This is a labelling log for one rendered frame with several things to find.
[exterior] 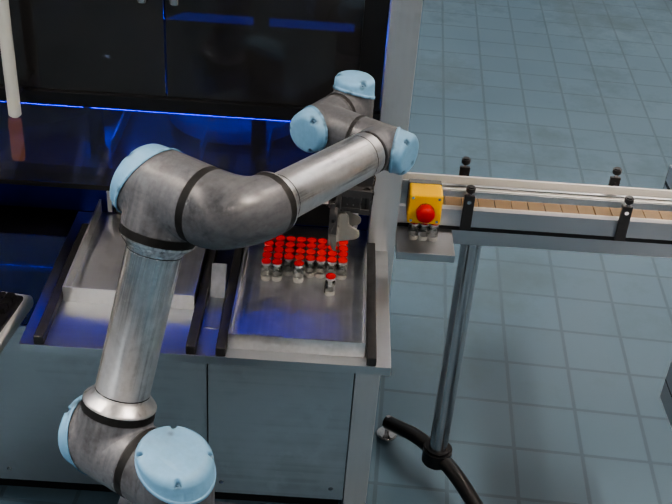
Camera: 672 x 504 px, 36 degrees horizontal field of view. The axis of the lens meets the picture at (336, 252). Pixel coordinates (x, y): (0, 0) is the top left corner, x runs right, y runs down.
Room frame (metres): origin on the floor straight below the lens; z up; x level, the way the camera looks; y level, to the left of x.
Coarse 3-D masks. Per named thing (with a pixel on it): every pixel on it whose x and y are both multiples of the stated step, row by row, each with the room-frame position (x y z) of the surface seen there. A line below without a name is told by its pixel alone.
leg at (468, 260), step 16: (464, 256) 2.06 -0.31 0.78; (464, 272) 2.05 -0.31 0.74; (464, 288) 2.05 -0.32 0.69; (464, 304) 2.05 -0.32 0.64; (464, 320) 2.05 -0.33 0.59; (448, 336) 2.06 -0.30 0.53; (464, 336) 2.06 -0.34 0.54; (448, 352) 2.06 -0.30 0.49; (448, 368) 2.05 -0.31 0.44; (448, 384) 2.05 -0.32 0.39; (448, 400) 2.05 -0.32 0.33; (448, 416) 2.05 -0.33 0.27; (432, 432) 2.07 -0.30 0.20; (448, 432) 2.06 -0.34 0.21; (432, 448) 2.06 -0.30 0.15
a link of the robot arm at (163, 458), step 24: (144, 432) 1.15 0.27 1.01; (168, 432) 1.14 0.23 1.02; (192, 432) 1.15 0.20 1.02; (144, 456) 1.09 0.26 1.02; (168, 456) 1.09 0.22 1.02; (192, 456) 1.10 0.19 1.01; (120, 480) 1.09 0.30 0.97; (144, 480) 1.06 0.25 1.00; (168, 480) 1.05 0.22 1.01; (192, 480) 1.06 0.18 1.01
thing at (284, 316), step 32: (256, 256) 1.84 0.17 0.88; (256, 288) 1.72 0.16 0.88; (288, 288) 1.73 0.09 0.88; (320, 288) 1.74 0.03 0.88; (352, 288) 1.75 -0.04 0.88; (256, 320) 1.61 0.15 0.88; (288, 320) 1.62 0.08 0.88; (320, 320) 1.63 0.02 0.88; (352, 320) 1.64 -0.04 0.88; (288, 352) 1.52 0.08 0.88; (320, 352) 1.52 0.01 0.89; (352, 352) 1.53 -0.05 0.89
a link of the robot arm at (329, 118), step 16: (336, 96) 1.67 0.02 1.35; (304, 112) 1.59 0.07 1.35; (320, 112) 1.60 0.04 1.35; (336, 112) 1.60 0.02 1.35; (352, 112) 1.61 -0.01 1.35; (304, 128) 1.58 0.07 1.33; (320, 128) 1.57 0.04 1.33; (336, 128) 1.58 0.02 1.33; (304, 144) 1.58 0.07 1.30; (320, 144) 1.57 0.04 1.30
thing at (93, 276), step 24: (96, 216) 1.92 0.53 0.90; (96, 240) 1.85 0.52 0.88; (120, 240) 1.86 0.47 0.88; (72, 264) 1.71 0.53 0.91; (96, 264) 1.76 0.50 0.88; (120, 264) 1.77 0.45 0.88; (192, 264) 1.79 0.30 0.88; (72, 288) 1.63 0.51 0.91; (96, 288) 1.63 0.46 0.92; (192, 288) 1.70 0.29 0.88
